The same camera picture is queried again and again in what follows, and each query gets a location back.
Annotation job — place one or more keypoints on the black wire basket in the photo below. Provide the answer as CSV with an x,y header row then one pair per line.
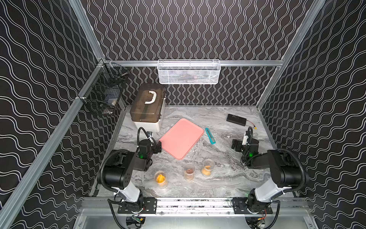
x,y
105,93

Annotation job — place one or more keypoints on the pink plastic tray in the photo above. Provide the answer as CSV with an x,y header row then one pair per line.
x,y
181,138

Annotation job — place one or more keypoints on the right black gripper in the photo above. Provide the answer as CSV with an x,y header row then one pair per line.
x,y
238,144

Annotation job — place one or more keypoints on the black battery pack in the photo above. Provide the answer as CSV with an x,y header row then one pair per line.
x,y
236,120

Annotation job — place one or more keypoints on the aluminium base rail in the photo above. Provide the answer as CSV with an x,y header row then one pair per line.
x,y
99,206

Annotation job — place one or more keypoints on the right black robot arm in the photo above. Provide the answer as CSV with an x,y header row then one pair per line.
x,y
287,173

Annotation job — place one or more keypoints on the white wire basket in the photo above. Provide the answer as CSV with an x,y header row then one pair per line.
x,y
188,72

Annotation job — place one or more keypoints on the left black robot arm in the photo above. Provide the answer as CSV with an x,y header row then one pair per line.
x,y
116,172

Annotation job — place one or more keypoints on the brown lid storage box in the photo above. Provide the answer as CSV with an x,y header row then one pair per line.
x,y
148,107

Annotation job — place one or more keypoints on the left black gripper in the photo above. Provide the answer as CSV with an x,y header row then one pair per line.
x,y
157,147

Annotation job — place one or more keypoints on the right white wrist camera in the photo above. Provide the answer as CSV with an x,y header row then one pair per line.
x,y
245,140

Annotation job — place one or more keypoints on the teal utility knife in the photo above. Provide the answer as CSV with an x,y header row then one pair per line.
x,y
210,136

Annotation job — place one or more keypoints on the clear jar with cookies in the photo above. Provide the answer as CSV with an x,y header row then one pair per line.
x,y
208,166

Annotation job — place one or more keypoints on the clear jar orange cookies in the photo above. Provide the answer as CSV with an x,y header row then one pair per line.
x,y
161,179

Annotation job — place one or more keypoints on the clear jar brown cookies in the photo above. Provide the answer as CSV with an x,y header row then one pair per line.
x,y
189,170

